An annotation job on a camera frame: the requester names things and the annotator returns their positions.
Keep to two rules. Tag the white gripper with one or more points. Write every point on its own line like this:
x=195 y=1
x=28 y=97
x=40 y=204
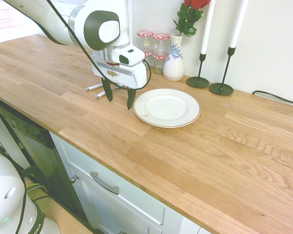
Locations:
x=136 y=75

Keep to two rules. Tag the metal spoon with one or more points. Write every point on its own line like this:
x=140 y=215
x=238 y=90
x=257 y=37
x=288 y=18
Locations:
x=100 y=94

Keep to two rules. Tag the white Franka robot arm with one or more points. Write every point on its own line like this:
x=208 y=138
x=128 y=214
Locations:
x=61 y=24

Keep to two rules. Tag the white plate gold rim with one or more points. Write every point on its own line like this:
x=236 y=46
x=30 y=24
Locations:
x=166 y=107

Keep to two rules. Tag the glass jar red checkered lid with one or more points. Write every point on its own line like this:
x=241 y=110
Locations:
x=144 y=40
x=149 y=61
x=161 y=45
x=159 y=65

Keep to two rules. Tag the white vase blue floral print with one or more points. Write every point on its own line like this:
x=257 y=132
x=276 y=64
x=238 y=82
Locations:
x=173 y=65

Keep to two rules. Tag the silver cabinet knob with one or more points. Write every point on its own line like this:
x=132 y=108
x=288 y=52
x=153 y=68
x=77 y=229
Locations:
x=74 y=179

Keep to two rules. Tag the red rose green leaves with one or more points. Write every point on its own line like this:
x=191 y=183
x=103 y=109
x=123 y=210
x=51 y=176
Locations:
x=186 y=23

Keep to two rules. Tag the tall black candle holder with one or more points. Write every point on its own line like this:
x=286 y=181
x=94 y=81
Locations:
x=221 y=89

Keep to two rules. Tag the white taper candle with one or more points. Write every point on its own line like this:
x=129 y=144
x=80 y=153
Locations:
x=238 y=24
x=207 y=29

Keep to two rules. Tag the window blind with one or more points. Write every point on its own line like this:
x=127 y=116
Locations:
x=5 y=14

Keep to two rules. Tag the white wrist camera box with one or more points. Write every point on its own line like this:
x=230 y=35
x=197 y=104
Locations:
x=128 y=54

